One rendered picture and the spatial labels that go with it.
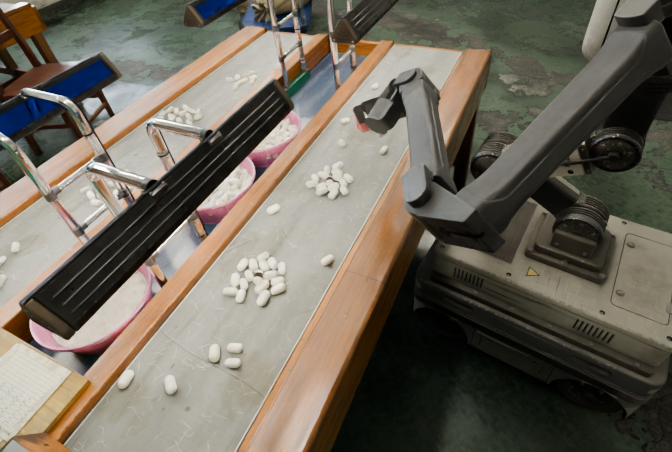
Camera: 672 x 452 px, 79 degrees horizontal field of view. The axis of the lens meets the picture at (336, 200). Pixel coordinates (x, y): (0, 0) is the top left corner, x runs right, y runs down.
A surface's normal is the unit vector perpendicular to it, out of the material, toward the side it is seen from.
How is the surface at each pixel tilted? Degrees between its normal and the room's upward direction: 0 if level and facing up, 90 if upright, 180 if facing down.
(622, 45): 47
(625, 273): 0
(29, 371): 0
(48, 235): 0
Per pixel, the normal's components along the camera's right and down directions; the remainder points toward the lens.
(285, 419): -0.09, -0.72
